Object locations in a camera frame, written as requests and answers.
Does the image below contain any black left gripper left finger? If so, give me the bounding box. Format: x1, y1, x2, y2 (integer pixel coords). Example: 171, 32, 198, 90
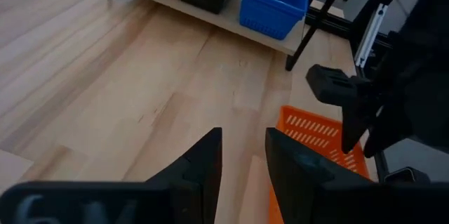
145, 127, 223, 224

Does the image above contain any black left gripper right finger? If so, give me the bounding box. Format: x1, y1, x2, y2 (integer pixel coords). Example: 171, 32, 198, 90
265, 127, 373, 224

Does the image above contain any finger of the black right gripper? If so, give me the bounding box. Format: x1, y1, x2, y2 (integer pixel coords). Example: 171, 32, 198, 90
342, 106, 378, 154
363, 121, 411, 158

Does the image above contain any orange plastic basket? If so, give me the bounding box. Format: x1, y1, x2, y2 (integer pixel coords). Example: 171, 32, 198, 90
268, 105, 371, 224

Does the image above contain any wooden shelf with black legs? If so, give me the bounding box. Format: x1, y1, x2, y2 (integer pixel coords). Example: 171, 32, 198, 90
102, 0, 348, 72

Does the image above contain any silver aluminium bar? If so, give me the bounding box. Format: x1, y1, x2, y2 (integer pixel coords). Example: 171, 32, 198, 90
354, 4, 389, 69

